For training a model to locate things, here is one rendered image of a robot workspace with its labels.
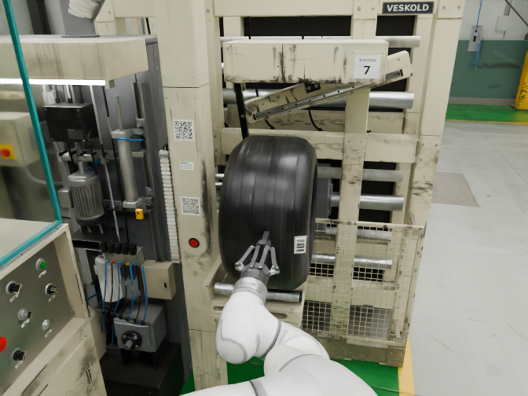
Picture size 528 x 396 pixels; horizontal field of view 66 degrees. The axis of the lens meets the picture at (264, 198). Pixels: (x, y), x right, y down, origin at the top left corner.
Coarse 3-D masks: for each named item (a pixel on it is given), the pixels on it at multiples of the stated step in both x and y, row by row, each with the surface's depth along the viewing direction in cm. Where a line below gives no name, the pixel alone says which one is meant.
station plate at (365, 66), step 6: (360, 60) 146; (366, 60) 146; (372, 60) 145; (378, 60) 145; (354, 66) 147; (360, 66) 147; (366, 66) 146; (372, 66) 146; (378, 66) 146; (354, 72) 148; (360, 72) 148; (366, 72) 147; (372, 72) 147; (378, 72) 146; (354, 78) 149; (360, 78) 148; (366, 78) 148; (372, 78) 148; (378, 78) 147
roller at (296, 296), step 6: (216, 282) 159; (216, 288) 157; (222, 288) 156; (228, 288) 156; (222, 294) 158; (228, 294) 157; (270, 294) 153; (276, 294) 153; (282, 294) 152; (288, 294) 152; (294, 294) 152; (300, 294) 152; (282, 300) 153; (288, 300) 152; (294, 300) 152; (300, 300) 151
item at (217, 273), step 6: (216, 264) 165; (210, 270) 161; (216, 270) 162; (222, 270) 170; (210, 276) 158; (216, 276) 161; (222, 276) 171; (204, 282) 154; (210, 282) 154; (204, 288) 153; (210, 288) 154; (204, 294) 154; (210, 294) 155; (204, 300) 155; (210, 300) 155
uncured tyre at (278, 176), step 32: (256, 160) 135; (288, 160) 133; (224, 192) 134; (256, 192) 129; (288, 192) 128; (224, 224) 132; (256, 224) 129; (288, 224) 127; (224, 256) 138; (288, 256) 130; (288, 288) 145
